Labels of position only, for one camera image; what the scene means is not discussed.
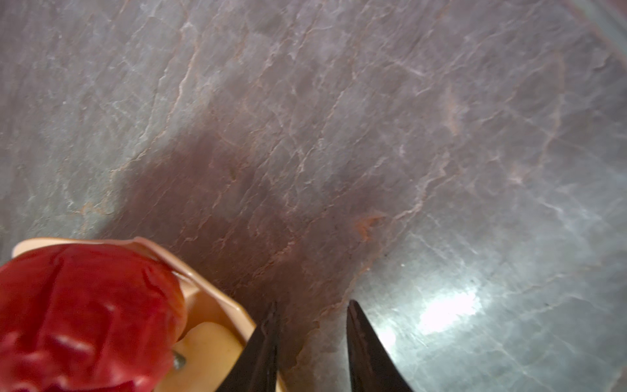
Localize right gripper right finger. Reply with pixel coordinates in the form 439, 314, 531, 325
346, 300, 413, 392

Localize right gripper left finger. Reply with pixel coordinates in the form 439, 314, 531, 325
217, 302, 279, 392

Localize fake beige peach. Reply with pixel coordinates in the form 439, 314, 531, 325
155, 322, 243, 392

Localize pink faceted plastic bowl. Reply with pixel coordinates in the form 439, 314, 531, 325
12, 238, 256, 343

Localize fake red apple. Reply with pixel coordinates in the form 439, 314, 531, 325
1, 243, 187, 391

